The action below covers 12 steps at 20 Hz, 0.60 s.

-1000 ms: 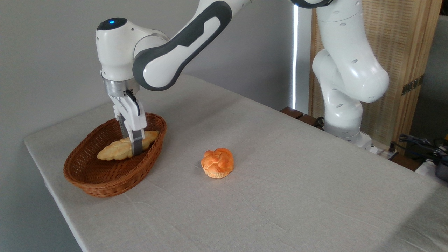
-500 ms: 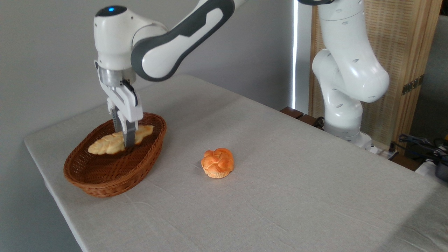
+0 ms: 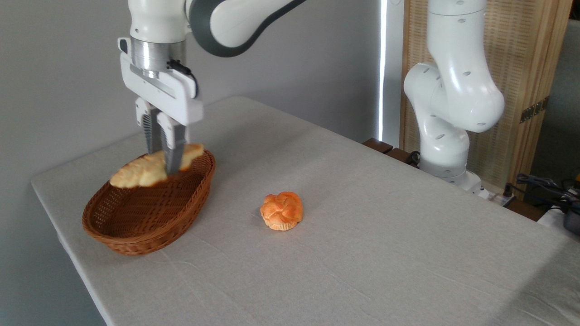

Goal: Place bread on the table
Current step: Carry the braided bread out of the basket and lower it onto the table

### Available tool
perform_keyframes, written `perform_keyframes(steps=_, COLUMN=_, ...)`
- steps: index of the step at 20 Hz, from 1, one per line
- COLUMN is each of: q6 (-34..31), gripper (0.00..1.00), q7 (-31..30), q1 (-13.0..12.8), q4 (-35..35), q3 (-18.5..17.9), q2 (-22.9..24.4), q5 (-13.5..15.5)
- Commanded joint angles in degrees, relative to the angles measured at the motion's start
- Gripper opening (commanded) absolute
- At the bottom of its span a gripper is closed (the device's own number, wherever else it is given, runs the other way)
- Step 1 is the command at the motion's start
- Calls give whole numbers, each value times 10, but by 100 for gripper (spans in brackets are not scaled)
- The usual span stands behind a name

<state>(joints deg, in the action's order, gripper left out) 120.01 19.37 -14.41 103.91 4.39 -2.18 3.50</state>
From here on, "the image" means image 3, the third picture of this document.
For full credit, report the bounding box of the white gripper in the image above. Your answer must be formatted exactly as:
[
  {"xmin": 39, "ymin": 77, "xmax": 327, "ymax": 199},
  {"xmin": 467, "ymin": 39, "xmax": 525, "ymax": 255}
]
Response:
[{"xmin": 118, "ymin": 37, "xmax": 203, "ymax": 175}]

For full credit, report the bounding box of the long braided bread loaf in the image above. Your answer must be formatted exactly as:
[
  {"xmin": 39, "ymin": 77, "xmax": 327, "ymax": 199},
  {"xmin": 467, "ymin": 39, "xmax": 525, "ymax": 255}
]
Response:
[{"xmin": 110, "ymin": 144, "xmax": 204, "ymax": 189}]

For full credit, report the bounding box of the round orange bread roll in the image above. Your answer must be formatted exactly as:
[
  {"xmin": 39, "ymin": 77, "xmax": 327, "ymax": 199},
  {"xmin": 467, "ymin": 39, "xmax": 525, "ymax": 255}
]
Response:
[{"xmin": 260, "ymin": 192, "xmax": 304, "ymax": 231}]

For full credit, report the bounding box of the brown wicker basket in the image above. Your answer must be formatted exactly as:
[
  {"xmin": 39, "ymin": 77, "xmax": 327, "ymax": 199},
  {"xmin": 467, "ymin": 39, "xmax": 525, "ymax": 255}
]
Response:
[{"xmin": 82, "ymin": 149, "xmax": 217, "ymax": 256}]

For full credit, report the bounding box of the dark wooden base table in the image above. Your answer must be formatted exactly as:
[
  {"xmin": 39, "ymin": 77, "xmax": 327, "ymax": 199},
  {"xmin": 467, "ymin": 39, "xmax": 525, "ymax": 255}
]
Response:
[{"xmin": 362, "ymin": 138, "xmax": 544, "ymax": 222}]

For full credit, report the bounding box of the grey tablecloth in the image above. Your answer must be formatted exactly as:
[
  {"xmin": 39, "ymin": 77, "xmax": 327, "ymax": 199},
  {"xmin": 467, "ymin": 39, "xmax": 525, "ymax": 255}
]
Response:
[{"xmin": 31, "ymin": 96, "xmax": 580, "ymax": 326}]

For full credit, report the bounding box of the wooden folding screen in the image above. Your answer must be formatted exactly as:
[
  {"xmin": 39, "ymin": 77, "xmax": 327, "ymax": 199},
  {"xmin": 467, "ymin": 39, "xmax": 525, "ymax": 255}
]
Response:
[{"xmin": 400, "ymin": 0, "xmax": 574, "ymax": 200}]

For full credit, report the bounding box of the metal screen hinge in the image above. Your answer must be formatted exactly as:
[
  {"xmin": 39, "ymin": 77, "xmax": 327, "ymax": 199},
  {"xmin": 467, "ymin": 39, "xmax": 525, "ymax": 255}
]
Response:
[{"xmin": 520, "ymin": 96, "xmax": 550, "ymax": 124}]

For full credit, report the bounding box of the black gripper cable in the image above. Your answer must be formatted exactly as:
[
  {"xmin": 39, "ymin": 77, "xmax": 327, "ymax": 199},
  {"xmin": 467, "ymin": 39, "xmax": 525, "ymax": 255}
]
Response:
[{"xmin": 167, "ymin": 60, "xmax": 199, "ymax": 98}]

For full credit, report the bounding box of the bundle of dark cables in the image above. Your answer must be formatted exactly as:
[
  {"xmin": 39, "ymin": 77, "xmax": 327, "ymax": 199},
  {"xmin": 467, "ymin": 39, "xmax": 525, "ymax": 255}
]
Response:
[{"xmin": 504, "ymin": 173, "xmax": 580, "ymax": 216}]

